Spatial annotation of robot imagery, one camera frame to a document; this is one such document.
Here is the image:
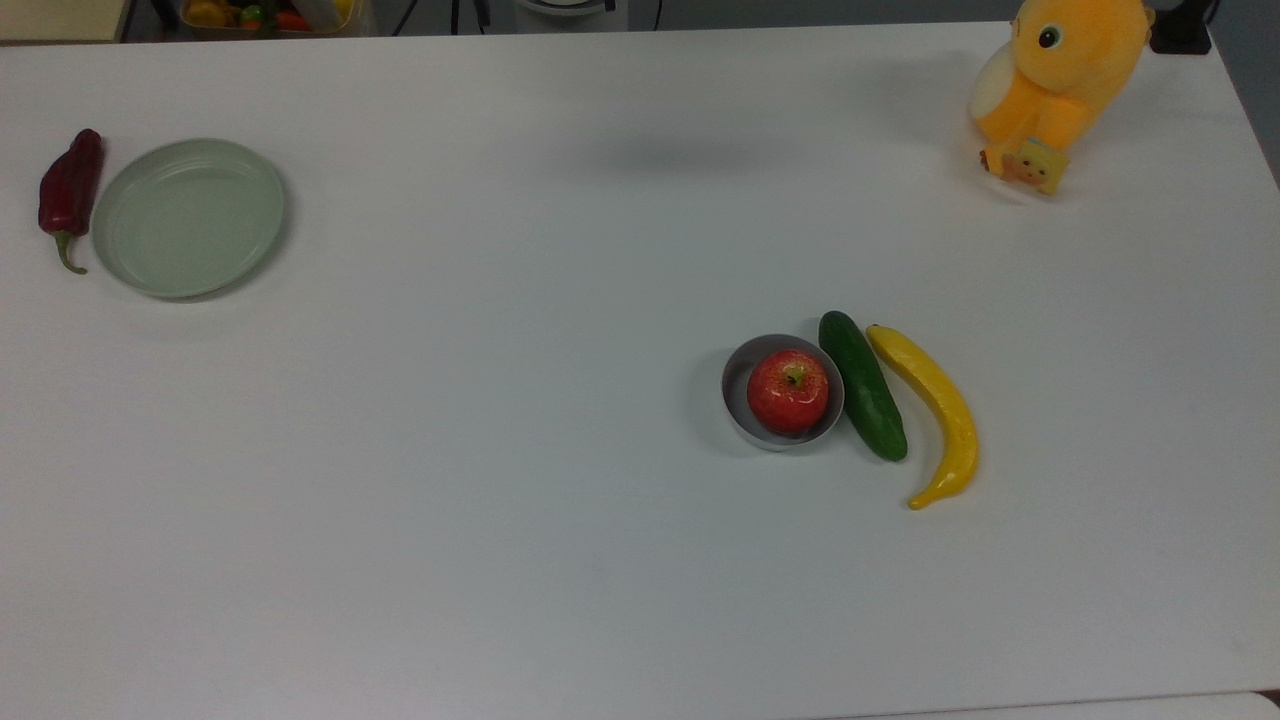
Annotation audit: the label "red apple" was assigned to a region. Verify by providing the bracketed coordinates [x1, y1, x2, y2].
[746, 348, 831, 436]

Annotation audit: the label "grey round bowl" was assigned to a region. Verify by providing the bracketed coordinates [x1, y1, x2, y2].
[721, 333, 846, 452]

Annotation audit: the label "green cucumber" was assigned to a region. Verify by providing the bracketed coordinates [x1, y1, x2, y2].
[818, 310, 909, 463]

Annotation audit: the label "yellow banana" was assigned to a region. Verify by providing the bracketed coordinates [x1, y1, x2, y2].
[865, 324, 980, 511]

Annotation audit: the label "black tripod legs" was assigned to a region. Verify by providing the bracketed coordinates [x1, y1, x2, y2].
[392, 0, 493, 38]

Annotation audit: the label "yellow plush toy tag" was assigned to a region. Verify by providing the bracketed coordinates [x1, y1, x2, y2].
[1002, 138, 1070, 196]

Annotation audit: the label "pale green plate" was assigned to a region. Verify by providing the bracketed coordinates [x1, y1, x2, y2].
[91, 138, 286, 300]

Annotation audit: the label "bin of toy vegetables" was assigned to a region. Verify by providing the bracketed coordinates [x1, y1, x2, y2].
[180, 0, 373, 39]

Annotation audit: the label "orange plush toy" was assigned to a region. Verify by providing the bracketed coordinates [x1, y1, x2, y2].
[968, 0, 1156, 182]

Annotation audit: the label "dark red chili pepper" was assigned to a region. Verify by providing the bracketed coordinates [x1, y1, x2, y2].
[38, 128, 104, 275]

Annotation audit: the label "wooden furniture panel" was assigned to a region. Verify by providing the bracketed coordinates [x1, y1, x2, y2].
[0, 0, 134, 44]

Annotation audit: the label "black camera stand base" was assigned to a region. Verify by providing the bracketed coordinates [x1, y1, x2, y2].
[1148, 0, 1215, 56]

